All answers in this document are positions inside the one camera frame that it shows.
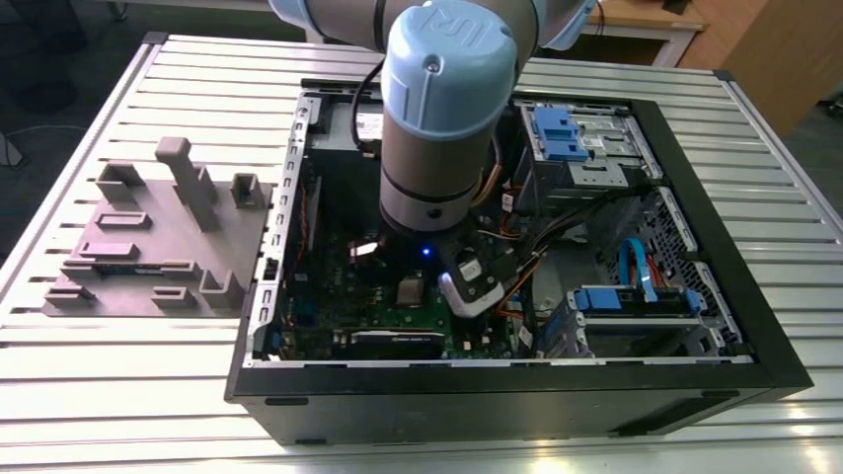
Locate grey parts rack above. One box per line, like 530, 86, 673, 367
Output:
40, 136, 278, 320

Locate hard disk in blue carrier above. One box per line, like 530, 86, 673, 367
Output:
570, 284, 703, 318

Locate black graphics card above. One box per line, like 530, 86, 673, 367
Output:
282, 325, 450, 360

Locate blue disk carrier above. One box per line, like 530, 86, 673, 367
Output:
543, 137, 593, 162
534, 106, 581, 142

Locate RAM stick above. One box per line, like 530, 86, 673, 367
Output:
91, 264, 166, 277

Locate wooden desk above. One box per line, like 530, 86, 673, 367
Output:
579, 0, 710, 68

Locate silver CPU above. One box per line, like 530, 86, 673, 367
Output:
396, 275, 427, 307

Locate orange wires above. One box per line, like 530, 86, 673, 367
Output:
494, 288, 529, 320

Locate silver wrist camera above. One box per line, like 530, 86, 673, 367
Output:
437, 256, 509, 320

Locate grey power supply unit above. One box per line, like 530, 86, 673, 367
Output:
307, 102, 384, 233

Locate silver metal disk bay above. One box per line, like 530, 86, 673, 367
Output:
546, 285, 757, 361
513, 103, 665, 211

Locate brown wooden cabinet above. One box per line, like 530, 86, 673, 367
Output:
682, 0, 843, 137

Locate blue flat wire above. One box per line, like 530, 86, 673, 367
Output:
618, 236, 661, 303

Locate green motherboard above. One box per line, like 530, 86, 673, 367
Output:
272, 216, 529, 360

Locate black PC case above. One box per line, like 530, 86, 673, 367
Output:
226, 76, 815, 445

